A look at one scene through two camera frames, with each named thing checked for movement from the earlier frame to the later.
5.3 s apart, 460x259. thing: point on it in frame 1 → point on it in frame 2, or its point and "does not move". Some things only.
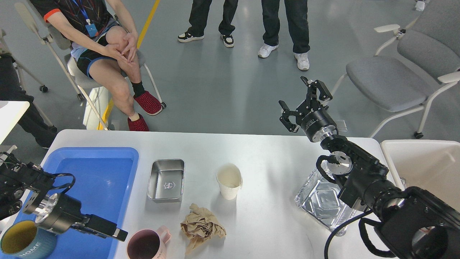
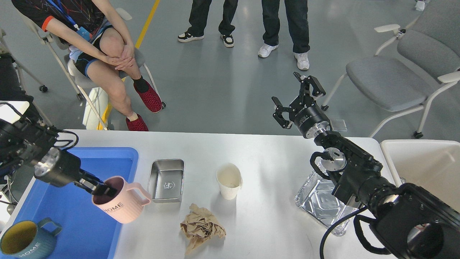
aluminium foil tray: x=320 y=198 does not move
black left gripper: x=57 y=213 → x=58 y=167
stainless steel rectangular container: x=166 y=181 does not move
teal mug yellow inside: x=24 y=240 does not move
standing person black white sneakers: x=199 y=16 does not move
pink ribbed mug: x=148 y=244 → x=127 y=205
